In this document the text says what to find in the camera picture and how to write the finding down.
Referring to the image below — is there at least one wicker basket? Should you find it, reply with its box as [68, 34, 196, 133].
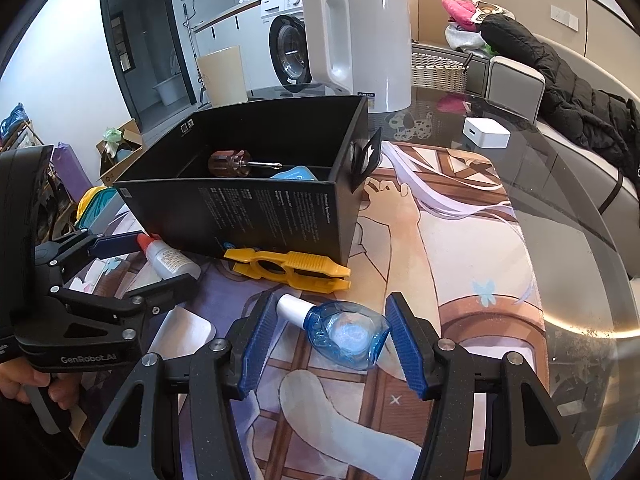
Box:
[411, 42, 488, 93]

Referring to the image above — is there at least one pink cloth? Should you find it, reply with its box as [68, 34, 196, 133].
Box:
[441, 0, 481, 26]

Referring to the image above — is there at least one green blue plastic case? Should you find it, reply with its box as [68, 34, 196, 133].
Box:
[269, 165, 318, 182]

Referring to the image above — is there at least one white kitchen cabinet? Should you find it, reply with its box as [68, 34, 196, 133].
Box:
[195, 2, 271, 61]

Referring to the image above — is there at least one white glue bottle red cap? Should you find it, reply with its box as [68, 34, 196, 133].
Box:
[136, 232, 202, 280]

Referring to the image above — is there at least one cream plastic cup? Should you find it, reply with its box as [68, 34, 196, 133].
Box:
[196, 45, 247, 108]

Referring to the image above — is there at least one brown cardboard box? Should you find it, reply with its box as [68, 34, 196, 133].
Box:
[96, 119, 146, 186]

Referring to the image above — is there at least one purple bag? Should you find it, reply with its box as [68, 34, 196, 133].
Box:
[52, 142, 96, 201]

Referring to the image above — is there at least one white plastic bucket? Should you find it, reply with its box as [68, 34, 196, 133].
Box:
[152, 72, 185, 107]

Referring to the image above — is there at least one teal plastic container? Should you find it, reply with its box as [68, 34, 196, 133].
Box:
[80, 187, 123, 226]

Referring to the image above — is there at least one printed table mat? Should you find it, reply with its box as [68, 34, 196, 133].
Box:
[65, 140, 551, 480]

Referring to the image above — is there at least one yellow plastic tool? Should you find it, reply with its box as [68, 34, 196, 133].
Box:
[222, 247, 352, 292]

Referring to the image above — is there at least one black cardboard box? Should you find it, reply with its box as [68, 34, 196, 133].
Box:
[114, 95, 383, 267]

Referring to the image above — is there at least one amber handle screwdriver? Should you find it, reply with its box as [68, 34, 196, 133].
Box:
[207, 150, 283, 177]

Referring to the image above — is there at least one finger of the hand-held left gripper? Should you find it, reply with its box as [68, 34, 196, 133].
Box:
[50, 272, 199, 342]
[35, 230, 146, 281]

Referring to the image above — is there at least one person's left hand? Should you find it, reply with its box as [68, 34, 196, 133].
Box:
[0, 360, 63, 404]

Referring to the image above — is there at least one grey floor mop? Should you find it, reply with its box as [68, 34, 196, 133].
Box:
[182, 2, 208, 108]

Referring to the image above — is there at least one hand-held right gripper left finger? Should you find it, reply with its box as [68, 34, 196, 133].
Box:
[75, 290, 281, 480]

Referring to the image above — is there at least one white washing machine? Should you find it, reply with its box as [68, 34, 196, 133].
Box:
[260, 0, 313, 93]

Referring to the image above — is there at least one white power adapter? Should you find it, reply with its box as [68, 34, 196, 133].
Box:
[462, 116, 512, 150]

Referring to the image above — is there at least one white power bank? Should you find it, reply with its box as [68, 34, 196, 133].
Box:
[127, 307, 217, 356]

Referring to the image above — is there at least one black puffer jacket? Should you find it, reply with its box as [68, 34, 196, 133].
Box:
[480, 14, 640, 181]

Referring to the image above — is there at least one white electric kettle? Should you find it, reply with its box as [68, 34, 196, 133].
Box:
[301, 0, 413, 113]

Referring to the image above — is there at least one grey sofa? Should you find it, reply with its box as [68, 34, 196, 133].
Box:
[500, 35, 640, 281]

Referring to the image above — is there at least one wall switch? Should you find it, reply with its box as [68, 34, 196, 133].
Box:
[550, 5, 580, 28]

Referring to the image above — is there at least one blue plastic bottle white cap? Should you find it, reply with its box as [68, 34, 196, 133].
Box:
[276, 294, 391, 372]

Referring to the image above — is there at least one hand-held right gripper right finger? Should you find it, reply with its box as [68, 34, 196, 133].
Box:
[384, 291, 593, 480]

